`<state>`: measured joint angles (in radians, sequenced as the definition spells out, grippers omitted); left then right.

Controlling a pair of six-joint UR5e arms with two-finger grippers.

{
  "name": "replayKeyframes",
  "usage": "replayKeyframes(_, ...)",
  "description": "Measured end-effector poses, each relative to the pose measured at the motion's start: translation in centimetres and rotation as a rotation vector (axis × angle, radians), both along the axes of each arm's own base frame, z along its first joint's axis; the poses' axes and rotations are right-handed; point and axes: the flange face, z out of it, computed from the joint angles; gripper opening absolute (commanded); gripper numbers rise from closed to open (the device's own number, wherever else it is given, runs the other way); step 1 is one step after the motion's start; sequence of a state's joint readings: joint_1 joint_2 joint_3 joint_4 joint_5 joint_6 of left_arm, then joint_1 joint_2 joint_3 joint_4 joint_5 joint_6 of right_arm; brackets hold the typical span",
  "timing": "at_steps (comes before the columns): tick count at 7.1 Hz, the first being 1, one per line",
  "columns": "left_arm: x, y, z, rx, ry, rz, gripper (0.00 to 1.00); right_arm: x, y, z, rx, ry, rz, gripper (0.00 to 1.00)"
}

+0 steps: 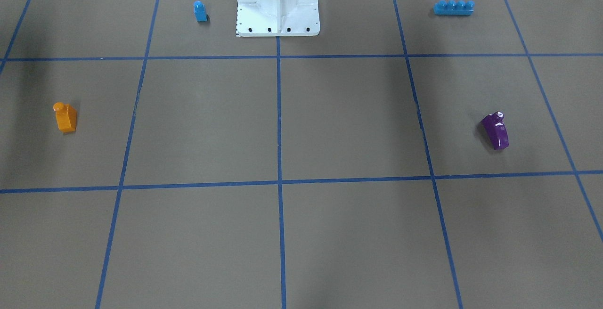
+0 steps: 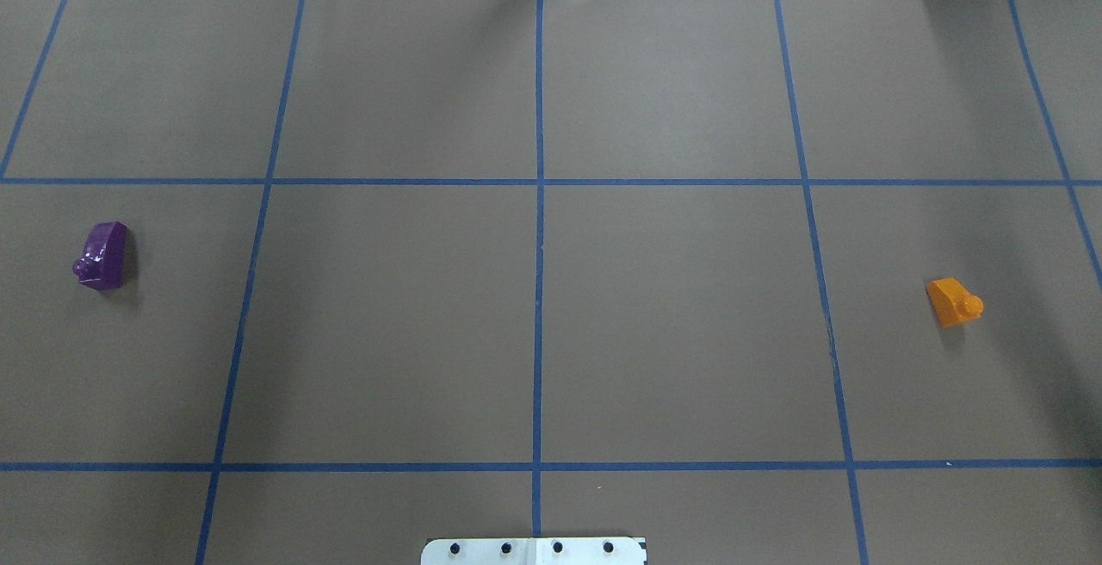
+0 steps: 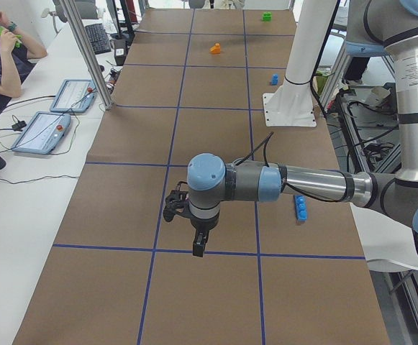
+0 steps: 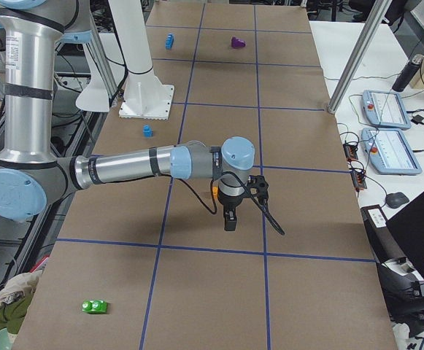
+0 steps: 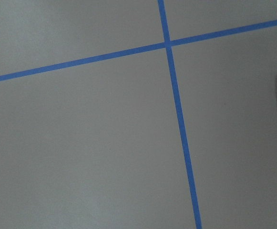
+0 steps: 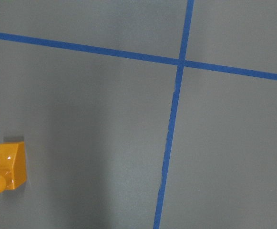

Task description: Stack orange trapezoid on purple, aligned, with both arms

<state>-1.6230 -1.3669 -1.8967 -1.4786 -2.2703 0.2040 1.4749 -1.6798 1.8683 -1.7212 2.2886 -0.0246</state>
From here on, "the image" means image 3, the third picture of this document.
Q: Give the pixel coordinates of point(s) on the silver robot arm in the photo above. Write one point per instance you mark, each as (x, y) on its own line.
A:
(394, 26)

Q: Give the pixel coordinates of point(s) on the orange trapezoid block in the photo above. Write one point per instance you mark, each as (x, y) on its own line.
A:
(215, 49)

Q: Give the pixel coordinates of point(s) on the near teach pendant tablet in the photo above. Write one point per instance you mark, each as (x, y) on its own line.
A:
(43, 133)

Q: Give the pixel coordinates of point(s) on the teach pendant tablet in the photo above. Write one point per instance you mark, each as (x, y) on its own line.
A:
(74, 96)
(43, 133)

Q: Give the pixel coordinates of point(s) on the far teach pendant tablet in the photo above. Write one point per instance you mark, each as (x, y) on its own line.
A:
(74, 96)

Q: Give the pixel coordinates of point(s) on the green handheld controller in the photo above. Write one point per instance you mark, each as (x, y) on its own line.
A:
(9, 40)

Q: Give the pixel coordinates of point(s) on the long blue block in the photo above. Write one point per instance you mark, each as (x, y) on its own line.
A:
(300, 208)

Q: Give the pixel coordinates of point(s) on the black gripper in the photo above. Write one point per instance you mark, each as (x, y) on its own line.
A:
(202, 224)

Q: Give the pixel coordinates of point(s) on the white central pillar base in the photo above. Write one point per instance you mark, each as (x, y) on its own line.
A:
(291, 105)

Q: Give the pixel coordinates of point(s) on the black keyboard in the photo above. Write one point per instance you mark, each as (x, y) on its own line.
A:
(98, 38)

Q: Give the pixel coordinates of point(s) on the aluminium frame post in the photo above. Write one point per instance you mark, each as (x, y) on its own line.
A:
(75, 21)

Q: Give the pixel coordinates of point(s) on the small blue block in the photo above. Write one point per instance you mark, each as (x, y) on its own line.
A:
(274, 79)

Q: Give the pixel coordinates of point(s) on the green block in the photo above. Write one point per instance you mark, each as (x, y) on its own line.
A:
(267, 16)

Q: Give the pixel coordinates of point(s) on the seated person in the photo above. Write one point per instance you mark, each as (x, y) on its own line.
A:
(16, 65)

